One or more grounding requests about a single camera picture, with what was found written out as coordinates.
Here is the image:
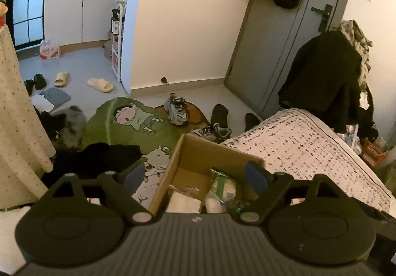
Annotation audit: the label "white cloth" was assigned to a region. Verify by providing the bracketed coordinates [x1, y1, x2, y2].
[30, 95, 55, 111]

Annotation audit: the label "black framed glass door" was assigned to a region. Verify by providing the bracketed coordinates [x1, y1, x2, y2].
[6, 0, 50, 51]

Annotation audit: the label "toy figure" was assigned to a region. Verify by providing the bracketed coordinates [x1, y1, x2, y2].
[0, 0, 8, 28]

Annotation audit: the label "black door handle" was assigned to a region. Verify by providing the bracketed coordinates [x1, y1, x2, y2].
[311, 3, 333, 32]

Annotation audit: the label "green cartoon rug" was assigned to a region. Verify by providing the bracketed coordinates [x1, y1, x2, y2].
[83, 97, 186, 203]

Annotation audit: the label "red and white plastic bag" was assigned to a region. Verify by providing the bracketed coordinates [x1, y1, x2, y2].
[39, 39, 62, 60]

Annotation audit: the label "beige slipper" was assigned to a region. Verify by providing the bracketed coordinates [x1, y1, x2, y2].
[54, 71, 69, 88]
[87, 78, 115, 93]

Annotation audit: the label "patterned white mattress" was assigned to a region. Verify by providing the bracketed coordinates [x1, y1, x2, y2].
[221, 108, 396, 221]

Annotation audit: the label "white kitchen cabinet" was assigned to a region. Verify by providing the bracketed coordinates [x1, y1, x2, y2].
[43, 0, 129, 46]

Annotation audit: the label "dark coat on chair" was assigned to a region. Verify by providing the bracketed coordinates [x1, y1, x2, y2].
[277, 30, 377, 141]

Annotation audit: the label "narrow white rack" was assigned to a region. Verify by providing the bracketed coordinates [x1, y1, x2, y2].
[109, 2, 128, 82]

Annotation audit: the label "dark bottle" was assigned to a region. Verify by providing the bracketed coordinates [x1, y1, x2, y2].
[110, 9, 120, 34]

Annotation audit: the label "orange basket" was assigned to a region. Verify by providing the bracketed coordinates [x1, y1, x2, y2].
[360, 139, 389, 169]

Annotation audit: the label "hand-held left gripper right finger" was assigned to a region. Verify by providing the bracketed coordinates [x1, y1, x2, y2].
[238, 160, 351, 225]

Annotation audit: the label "black shoes by door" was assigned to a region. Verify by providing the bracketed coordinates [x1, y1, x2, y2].
[211, 104, 230, 128]

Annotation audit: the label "black sock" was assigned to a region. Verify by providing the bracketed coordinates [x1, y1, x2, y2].
[245, 112, 261, 131]

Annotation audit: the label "grey room door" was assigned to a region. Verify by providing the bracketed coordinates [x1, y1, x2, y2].
[224, 0, 357, 119]

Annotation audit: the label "black clothing pile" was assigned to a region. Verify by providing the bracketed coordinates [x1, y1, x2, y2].
[41, 142, 144, 190]

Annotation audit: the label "grey cloth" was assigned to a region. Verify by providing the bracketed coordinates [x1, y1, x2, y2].
[40, 87, 72, 108]

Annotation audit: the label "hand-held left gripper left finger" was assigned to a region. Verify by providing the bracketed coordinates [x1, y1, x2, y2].
[46, 160, 156, 226]

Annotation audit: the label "camouflage garment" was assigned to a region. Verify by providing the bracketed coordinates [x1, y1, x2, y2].
[338, 19, 373, 85]

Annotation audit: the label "green striped white snack packet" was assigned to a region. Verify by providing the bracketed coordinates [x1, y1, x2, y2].
[210, 167, 238, 200]

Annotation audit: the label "dark green snack packet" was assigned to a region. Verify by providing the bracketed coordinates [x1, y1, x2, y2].
[226, 199, 255, 215]

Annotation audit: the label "cream dotted cloth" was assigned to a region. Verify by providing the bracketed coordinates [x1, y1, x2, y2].
[0, 24, 57, 206]

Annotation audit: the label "pale snack packet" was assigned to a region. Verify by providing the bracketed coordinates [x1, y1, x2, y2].
[204, 191, 227, 214]

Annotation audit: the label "grey sneaker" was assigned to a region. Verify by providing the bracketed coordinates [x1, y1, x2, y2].
[164, 92, 191, 126]
[189, 123, 233, 143]

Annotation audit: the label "brown cardboard box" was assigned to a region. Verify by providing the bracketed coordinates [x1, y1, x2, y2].
[148, 133, 266, 215]

